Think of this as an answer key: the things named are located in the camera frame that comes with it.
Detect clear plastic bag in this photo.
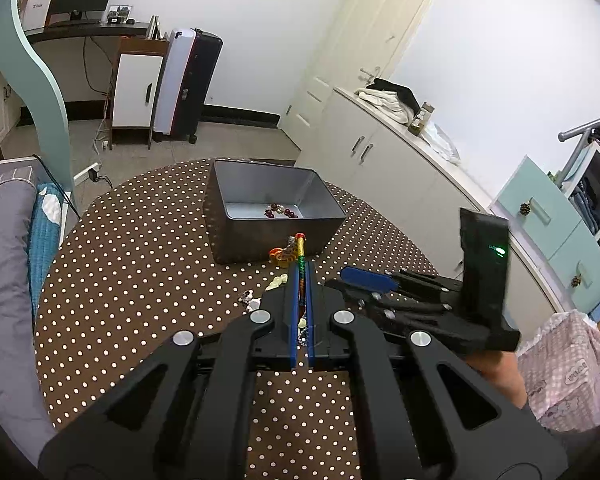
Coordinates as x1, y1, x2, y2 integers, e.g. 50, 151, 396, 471
420, 120, 462, 164

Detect cream panel door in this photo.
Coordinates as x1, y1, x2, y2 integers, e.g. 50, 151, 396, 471
280, 0, 441, 152

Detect grey metal tin box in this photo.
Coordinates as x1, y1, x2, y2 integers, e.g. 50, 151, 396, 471
203, 159, 347, 265

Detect teal drawer cabinet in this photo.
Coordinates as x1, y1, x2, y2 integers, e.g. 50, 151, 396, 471
495, 156, 600, 316

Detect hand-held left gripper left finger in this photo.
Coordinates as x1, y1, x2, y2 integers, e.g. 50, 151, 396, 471
37, 264, 301, 480

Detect blue quilted pillow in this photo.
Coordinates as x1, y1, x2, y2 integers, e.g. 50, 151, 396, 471
27, 183, 64, 321

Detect brown polka dot tablecloth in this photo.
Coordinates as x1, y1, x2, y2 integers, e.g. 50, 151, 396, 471
34, 159, 481, 480

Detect white and black suitcase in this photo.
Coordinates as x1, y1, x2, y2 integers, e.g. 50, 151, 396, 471
152, 28, 224, 144

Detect grey metal rail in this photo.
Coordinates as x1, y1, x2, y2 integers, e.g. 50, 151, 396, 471
557, 112, 600, 191

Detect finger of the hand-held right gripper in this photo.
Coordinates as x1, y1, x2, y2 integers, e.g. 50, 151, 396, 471
325, 280, 454, 314
339, 266, 464, 302

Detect white garment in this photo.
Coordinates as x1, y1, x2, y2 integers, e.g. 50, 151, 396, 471
355, 87, 417, 127

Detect white bed frame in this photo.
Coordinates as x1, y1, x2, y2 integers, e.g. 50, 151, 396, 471
0, 156, 74, 221

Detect white cabinet with wooden frame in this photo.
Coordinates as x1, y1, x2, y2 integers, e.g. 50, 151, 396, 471
109, 37, 170, 150

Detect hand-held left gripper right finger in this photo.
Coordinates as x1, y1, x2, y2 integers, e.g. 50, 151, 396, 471
305, 272, 568, 480

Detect hanging clothes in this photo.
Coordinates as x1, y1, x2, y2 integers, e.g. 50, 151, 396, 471
567, 127, 600, 267

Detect dark red bead bracelet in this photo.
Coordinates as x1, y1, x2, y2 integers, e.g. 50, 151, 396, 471
264, 203, 301, 220

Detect grey duvet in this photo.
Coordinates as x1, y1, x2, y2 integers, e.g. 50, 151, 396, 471
0, 180, 57, 456

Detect pink printed cloth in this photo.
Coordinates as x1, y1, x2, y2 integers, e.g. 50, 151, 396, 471
517, 310, 600, 432

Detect white sideboard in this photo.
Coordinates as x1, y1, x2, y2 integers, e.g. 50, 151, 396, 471
300, 86, 556, 311

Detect person's right forearm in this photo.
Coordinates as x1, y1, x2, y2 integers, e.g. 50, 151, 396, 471
472, 350, 528, 408

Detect black garment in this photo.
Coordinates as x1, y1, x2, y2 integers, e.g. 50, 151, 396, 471
367, 78, 421, 111

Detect rainbow beaded strand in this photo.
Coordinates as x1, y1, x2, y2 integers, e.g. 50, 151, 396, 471
294, 232, 310, 307

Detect teal curved partition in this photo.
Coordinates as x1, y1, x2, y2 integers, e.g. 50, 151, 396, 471
0, 0, 77, 211

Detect glass jar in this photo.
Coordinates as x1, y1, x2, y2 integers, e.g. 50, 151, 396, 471
409, 102, 435, 136

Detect dark wooden desk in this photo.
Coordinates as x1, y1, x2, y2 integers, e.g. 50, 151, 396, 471
24, 20, 153, 44

